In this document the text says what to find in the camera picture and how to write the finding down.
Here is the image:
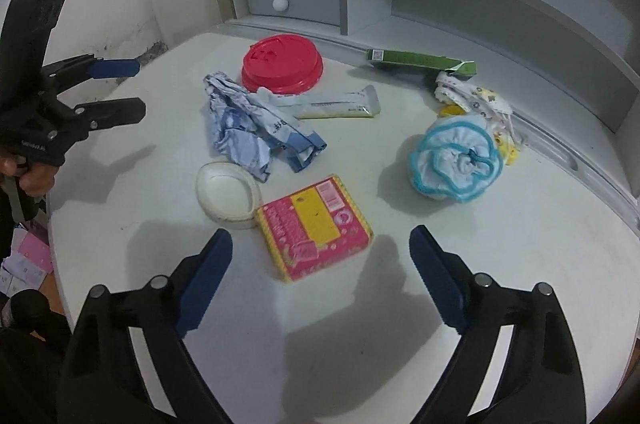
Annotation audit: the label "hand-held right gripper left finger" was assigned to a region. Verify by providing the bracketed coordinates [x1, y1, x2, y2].
[57, 228, 233, 424]

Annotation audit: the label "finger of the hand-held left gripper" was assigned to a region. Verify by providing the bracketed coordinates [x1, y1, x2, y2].
[75, 98, 147, 130]
[42, 53, 141, 81]

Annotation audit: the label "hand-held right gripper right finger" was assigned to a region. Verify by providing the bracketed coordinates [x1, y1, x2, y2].
[409, 225, 587, 424]

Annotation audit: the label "pink yellow small box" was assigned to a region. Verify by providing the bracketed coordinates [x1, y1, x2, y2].
[254, 174, 375, 284]

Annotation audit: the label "patterned child face mask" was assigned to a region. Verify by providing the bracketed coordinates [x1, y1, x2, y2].
[434, 71, 525, 166]

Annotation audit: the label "person's left hand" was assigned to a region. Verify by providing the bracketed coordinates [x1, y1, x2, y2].
[0, 148, 56, 199]

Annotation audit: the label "white cloth blue trim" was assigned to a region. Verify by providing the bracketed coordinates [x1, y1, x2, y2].
[409, 113, 502, 205]

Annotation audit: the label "crumpled blue paper wrapper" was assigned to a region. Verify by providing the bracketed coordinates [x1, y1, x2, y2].
[202, 71, 329, 183]

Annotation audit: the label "pink paper sheets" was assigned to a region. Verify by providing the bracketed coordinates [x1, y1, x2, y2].
[0, 226, 55, 300]

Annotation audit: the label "red plastic lid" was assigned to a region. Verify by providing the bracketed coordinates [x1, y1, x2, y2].
[241, 34, 325, 95]

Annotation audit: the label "white tube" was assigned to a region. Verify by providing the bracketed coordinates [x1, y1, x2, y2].
[255, 85, 382, 121]

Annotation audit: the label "long green box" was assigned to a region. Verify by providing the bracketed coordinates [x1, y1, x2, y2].
[366, 48, 477, 78]

